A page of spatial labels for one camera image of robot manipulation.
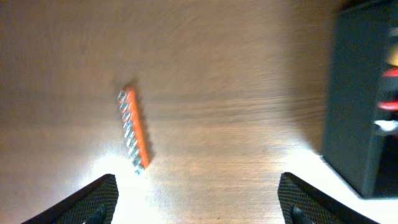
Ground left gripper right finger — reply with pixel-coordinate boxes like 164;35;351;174
277;172;375;224

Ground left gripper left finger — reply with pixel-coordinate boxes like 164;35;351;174
25;174;119;224

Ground black gift box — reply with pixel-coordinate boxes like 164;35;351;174
322;1;397;198

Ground orange socket bit holder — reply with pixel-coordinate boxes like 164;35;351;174
117;86;150;175

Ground red small cutting pliers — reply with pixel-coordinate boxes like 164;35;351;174
378;67;397;111

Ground orange black long-nose pliers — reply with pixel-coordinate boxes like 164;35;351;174
374;120;397;136

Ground yellow black stubby screwdriver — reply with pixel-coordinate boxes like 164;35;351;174
386;27;397;66

